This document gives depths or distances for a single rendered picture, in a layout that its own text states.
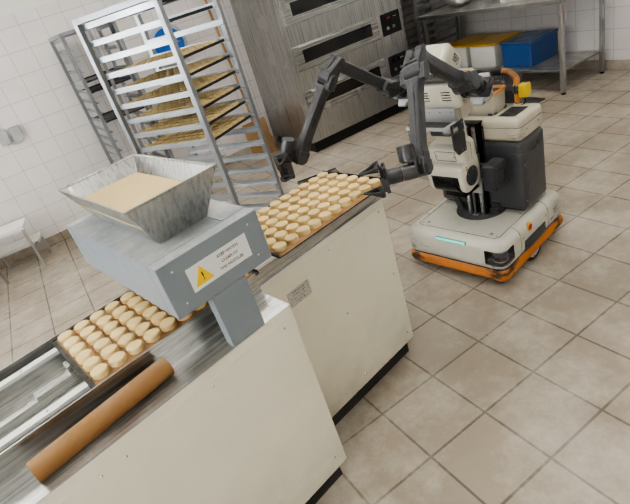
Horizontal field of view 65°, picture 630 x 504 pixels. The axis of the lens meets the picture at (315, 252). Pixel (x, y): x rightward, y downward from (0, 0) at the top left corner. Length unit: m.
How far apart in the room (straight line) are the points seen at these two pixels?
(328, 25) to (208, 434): 4.62
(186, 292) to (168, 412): 0.33
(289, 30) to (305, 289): 3.80
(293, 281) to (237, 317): 0.41
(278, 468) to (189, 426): 0.43
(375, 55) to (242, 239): 4.67
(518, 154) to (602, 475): 1.51
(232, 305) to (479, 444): 1.16
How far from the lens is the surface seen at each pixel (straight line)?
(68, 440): 1.44
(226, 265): 1.40
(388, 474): 2.11
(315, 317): 1.94
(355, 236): 1.99
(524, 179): 2.85
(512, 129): 2.74
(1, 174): 5.76
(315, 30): 5.48
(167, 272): 1.31
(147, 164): 1.83
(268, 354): 1.58
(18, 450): 1.53
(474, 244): 2.76
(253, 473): 1.76
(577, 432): 2.19
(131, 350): 1.56
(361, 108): 5.82
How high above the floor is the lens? 1.70
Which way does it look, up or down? 28 degrees down
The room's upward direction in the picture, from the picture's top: 18 degrees counter-clockwise
